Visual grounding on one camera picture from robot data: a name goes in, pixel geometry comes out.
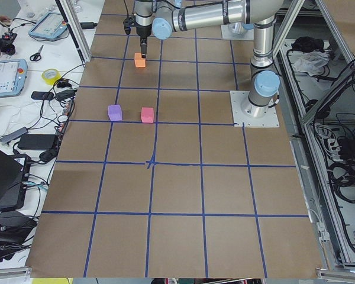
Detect near teach pendant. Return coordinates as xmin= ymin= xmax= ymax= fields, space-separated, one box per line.
xmin=0 ymin=59 xmax=28 ymax=98

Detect black power adapter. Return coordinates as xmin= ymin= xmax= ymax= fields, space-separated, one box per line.
xmin=18 ymin=134 xmax=56 ymax=150

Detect orange foam block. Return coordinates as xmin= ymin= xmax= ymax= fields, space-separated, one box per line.
xmin=134 ymin=53 xmax=146 ymax=68

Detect purple foam block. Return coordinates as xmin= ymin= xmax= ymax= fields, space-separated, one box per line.
xmin=108 ymin=104 xmax=122 ymax=121

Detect teach pendant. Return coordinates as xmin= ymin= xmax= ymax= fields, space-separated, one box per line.
xmin=28 ymin=12 xmax=67 ymax=41
xmin=0 ymin=59 xmax=28 ymax=98

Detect far teach pendant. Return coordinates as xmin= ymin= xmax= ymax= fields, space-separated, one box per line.
xmin=28 ymin=12 xmax=67 ymax=41

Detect yellow tape roll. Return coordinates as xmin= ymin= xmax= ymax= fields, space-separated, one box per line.
xmin=41 ymin=68 xmax=62 ymax=86

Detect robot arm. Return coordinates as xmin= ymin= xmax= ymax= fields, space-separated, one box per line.
xmin=123 ymin=0 xmax=283 ymax=118

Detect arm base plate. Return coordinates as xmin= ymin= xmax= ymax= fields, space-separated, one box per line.
xmin=221 ymin=22 xmax=254 ymax=41
xmin=230 ymin=91 xmax=280 ymax=128

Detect black laptop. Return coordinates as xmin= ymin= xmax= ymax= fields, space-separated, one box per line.
xmin=0 ymin=151 xmax=30 ymax=212

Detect red foam block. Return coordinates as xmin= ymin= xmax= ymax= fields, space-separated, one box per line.
xmin=141 ymin=107 xmax=154 ymax=124

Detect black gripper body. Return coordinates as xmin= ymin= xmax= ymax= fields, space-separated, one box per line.
xmin=135 ymin=24 xmax=151 ymax=38

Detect black handled scissors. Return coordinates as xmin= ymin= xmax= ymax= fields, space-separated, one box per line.
xmin=29 ymin=45 xmax=44 ymax=62

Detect aluminium frame post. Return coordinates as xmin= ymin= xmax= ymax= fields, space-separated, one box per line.
xmin=55 ymin=0 xmax=92 ymax=64

